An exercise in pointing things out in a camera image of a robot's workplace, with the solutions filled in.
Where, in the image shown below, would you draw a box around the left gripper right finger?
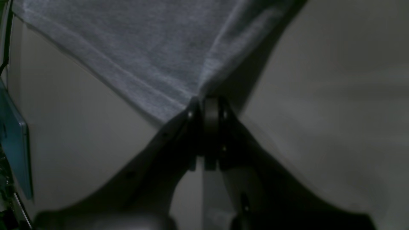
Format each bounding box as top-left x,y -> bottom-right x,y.
204,97 -> 375,230

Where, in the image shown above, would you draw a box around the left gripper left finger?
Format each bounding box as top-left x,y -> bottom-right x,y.
34,97 -> 202,230

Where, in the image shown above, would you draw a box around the blue-grey tablet board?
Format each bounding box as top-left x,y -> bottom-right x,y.
0,82 -> 33,200

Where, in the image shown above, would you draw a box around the grey T-shirt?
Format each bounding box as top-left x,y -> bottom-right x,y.
12,0 -> 301,122

